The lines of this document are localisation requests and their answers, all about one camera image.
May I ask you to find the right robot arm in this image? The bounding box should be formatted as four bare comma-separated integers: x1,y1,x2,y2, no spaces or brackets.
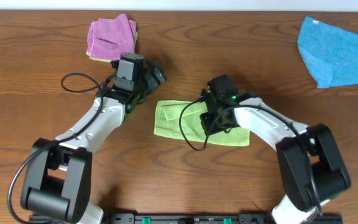
200,75,351,223

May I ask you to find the folded light green cloth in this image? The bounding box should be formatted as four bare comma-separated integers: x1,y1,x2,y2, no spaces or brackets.
86,31,139,63

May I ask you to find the green microfibre cloth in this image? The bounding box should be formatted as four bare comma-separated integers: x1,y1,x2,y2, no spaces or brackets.
154,100,250,146

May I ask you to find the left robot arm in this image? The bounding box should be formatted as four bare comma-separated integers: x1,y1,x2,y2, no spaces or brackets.
19,60,167,223

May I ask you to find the folded purple cloth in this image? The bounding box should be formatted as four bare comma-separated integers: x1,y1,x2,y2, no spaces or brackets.
86,14,137,61

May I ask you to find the left black cable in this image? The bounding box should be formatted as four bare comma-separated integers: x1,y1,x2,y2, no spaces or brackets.
7,63,155,224

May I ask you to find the blue cloth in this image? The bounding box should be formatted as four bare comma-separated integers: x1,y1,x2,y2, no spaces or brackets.
297,17,358,88

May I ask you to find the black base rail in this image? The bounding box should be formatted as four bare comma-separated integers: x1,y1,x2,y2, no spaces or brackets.
29,213,343,224

